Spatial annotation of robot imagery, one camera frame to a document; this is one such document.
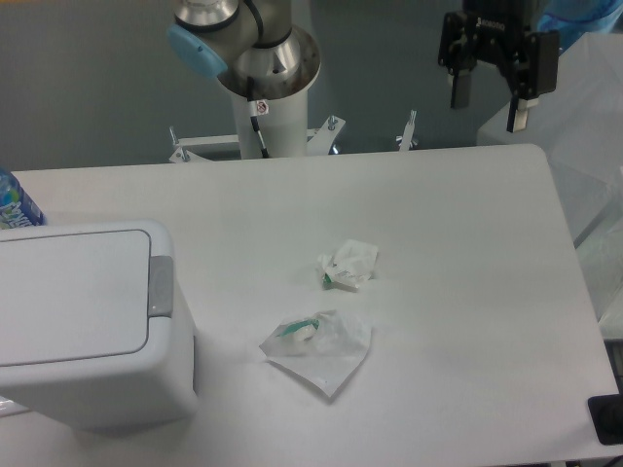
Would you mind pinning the blue plastic bag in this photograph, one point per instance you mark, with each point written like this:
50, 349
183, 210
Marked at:
573, 19

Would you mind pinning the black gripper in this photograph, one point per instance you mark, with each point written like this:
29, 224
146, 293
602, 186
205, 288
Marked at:
500, 33

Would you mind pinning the silver clamp bolt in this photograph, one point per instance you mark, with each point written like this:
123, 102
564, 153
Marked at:
407, 141

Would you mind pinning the crumpled white wrapper green print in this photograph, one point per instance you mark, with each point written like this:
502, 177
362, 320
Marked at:
349, 266

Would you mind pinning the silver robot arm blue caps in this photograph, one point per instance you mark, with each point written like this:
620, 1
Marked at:
267, 64

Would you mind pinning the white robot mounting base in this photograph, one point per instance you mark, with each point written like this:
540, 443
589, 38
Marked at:
265, 128

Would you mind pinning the white plastic trash can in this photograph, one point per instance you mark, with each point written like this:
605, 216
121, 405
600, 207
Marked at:
95, 330

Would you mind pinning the clear plastic wrapper green item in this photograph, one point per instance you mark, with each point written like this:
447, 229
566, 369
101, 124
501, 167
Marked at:
323, 351

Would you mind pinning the blue label water bottle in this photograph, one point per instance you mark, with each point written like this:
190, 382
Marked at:
18, 209

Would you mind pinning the black device at table edge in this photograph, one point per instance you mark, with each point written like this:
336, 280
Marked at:
606, 414

